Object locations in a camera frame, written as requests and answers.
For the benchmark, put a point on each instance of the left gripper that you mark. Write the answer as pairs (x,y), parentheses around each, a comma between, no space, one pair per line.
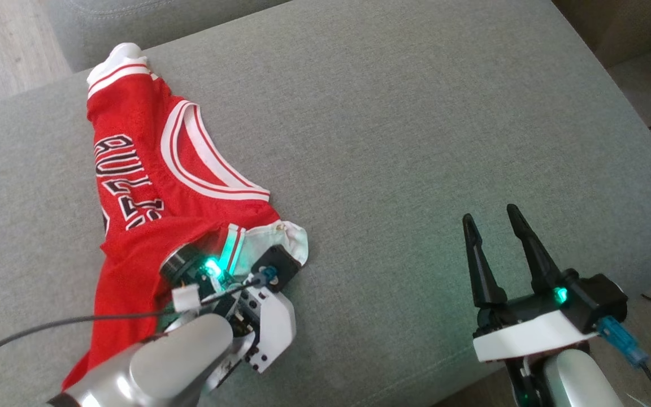
(272,328)

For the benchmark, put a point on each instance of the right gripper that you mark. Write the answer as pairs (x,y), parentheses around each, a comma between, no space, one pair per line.
(529,336)

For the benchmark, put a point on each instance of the red basketball jersey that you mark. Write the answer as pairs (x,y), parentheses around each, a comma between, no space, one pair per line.
(150,186)

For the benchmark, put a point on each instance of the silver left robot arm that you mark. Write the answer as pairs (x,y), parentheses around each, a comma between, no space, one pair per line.
(161,367)

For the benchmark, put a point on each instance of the large grey sofa seat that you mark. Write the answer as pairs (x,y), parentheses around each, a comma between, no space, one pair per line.
(387,141)

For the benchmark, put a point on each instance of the small grey sofa cushion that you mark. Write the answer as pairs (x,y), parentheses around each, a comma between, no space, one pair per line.
(133,22)

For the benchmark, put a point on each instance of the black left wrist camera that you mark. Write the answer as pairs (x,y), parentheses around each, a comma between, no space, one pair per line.
(283,263)

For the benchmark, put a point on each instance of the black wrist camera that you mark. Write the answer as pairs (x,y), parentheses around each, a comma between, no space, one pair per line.
(602,302)
(283,263)

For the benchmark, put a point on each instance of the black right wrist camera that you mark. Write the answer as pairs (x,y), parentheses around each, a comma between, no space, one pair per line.
(602,302)

